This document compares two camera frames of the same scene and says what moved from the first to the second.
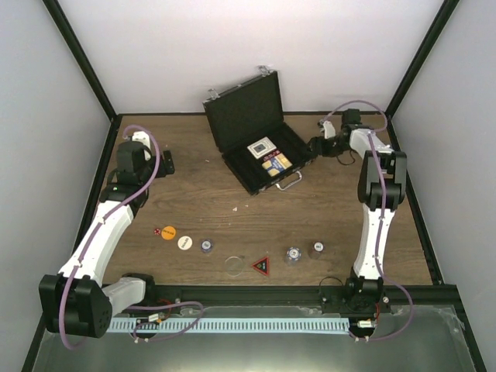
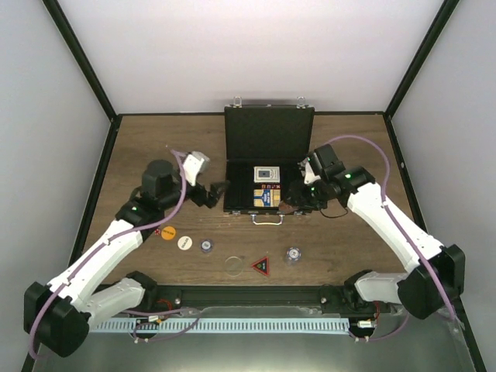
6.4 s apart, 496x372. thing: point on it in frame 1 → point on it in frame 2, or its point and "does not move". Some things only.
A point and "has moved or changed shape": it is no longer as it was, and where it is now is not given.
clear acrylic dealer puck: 234,266 does not move
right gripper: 317,144 → 298,200
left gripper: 162,171 → 213,198
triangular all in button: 263,266 does not move
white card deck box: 261,147 → 266,174
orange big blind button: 168,232 does not move
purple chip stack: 206,246 does not move
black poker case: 248,114 has moved or changed shape
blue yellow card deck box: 276,163 → 270,196
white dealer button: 184,242 does not move
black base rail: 327,296 does not move
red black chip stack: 316,250 → 285,208
